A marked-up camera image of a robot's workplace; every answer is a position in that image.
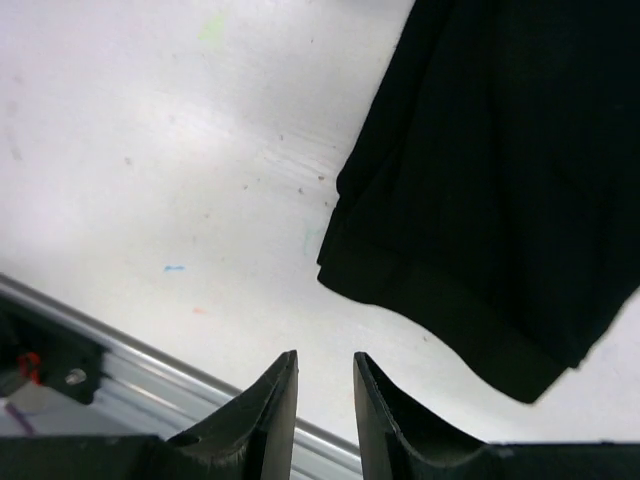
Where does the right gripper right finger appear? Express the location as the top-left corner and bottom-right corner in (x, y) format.
(353, 352), (488, 479)

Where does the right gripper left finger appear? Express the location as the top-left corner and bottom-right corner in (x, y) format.
(168, 350), (298, 480)

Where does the black underwear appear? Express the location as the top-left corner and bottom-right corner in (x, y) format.
(318, 1), (639, 404)

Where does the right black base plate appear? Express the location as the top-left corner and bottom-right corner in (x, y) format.
(1, 298), (105, 405)

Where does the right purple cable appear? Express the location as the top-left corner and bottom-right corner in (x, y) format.
(3, 399), (39, 437)

